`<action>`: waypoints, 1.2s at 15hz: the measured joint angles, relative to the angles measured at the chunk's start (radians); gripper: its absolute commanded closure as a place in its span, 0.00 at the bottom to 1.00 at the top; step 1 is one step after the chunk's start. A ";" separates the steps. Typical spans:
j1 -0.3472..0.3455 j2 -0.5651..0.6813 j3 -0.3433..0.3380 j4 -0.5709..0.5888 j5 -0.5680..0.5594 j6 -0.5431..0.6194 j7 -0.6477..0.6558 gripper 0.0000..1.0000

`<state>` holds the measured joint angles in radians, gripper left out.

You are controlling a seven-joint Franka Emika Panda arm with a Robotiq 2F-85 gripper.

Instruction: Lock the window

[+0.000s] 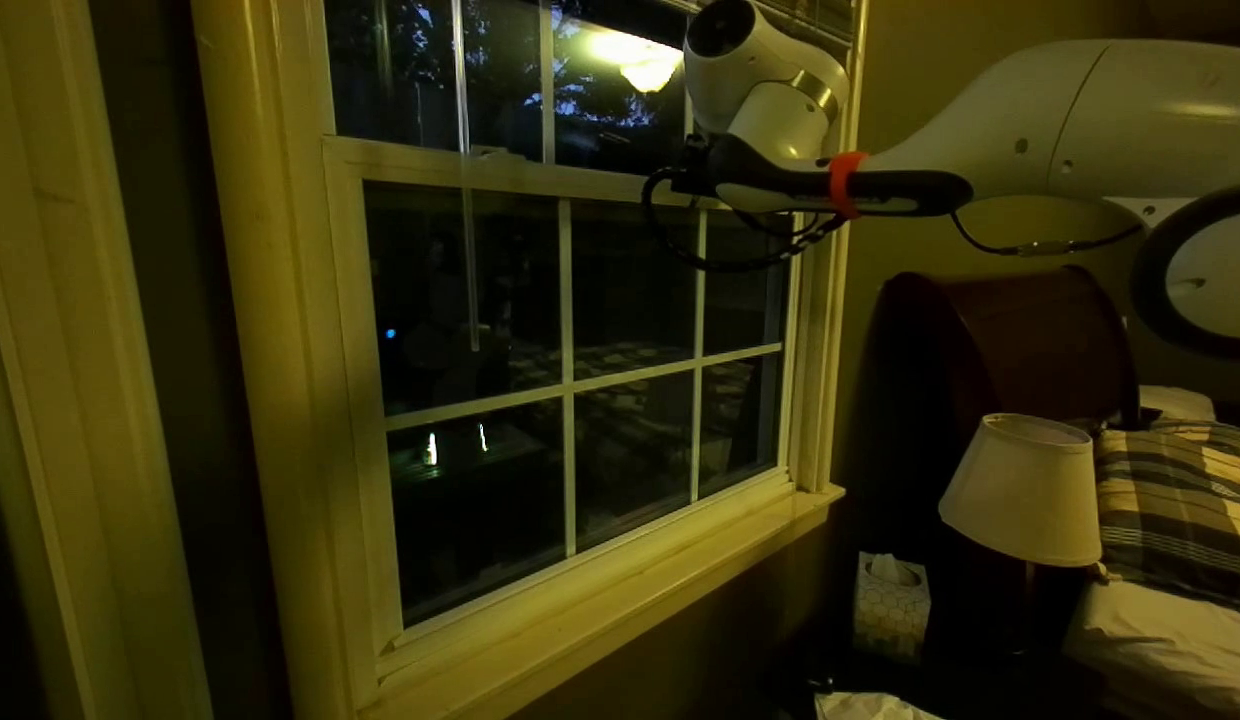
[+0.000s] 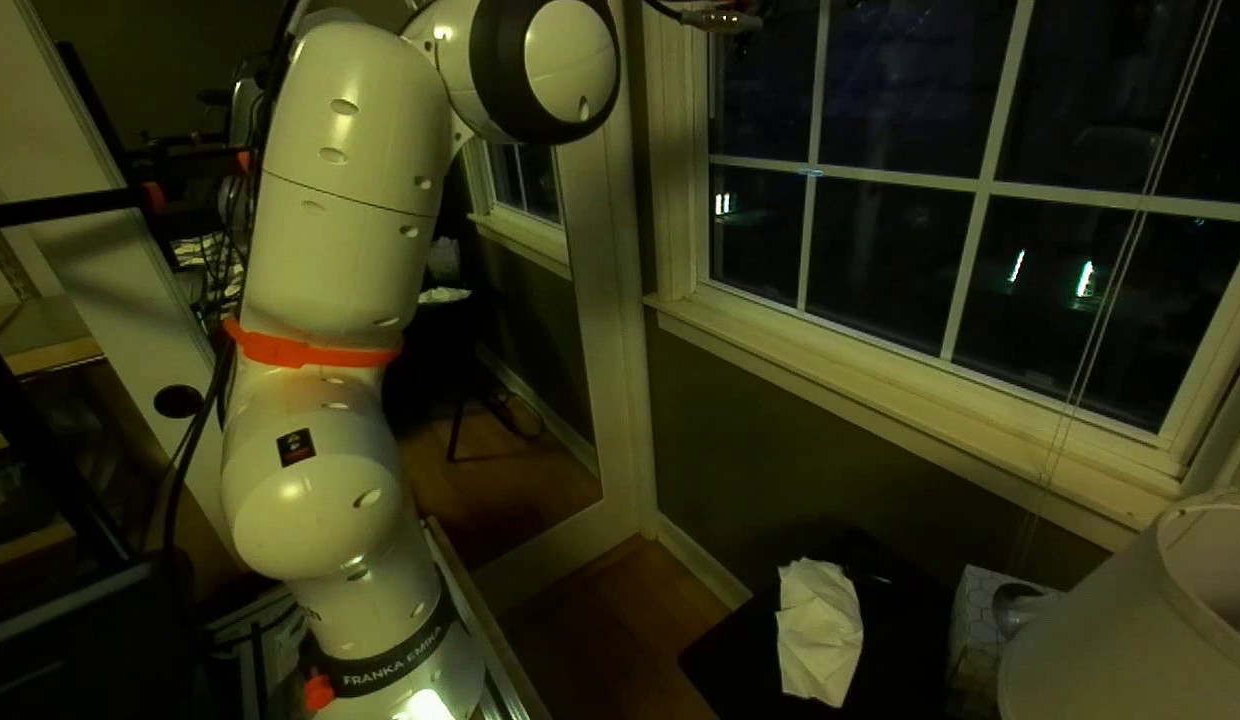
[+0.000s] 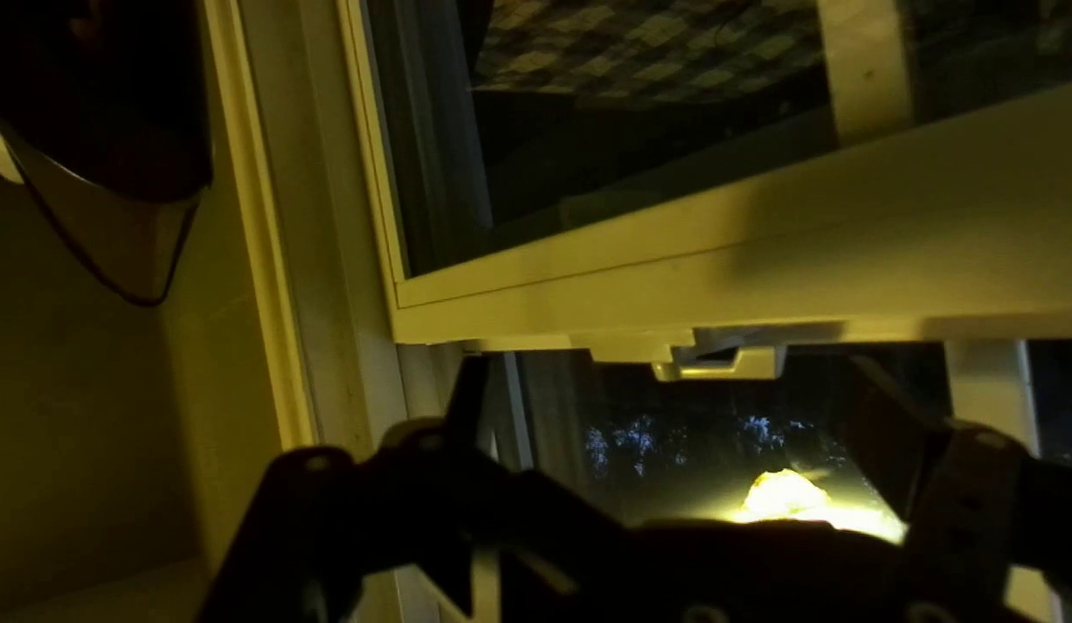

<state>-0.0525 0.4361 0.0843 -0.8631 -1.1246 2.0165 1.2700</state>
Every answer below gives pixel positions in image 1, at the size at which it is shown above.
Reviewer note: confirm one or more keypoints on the small white pillow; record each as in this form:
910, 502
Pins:
1176, 407

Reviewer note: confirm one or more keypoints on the plaid blanket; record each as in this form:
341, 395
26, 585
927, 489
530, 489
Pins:
1183, 507

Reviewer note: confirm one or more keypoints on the white crumpled cloth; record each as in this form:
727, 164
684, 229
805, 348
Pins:
875, 707

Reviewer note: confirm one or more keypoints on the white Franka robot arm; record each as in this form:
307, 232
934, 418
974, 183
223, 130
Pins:
1047, 120

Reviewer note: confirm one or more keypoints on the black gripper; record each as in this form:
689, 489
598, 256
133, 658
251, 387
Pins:
694, 169

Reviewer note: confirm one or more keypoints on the dark brown headboard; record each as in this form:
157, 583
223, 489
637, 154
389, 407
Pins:
995, 346

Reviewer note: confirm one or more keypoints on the white table lamp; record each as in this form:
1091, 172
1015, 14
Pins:
1022, 484

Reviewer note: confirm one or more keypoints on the white door frame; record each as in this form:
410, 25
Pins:
61, 403

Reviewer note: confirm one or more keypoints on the white framed grid window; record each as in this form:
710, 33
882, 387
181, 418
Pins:
285, 403

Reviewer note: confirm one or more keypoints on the dark nightstand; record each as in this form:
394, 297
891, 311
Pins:
974, 682

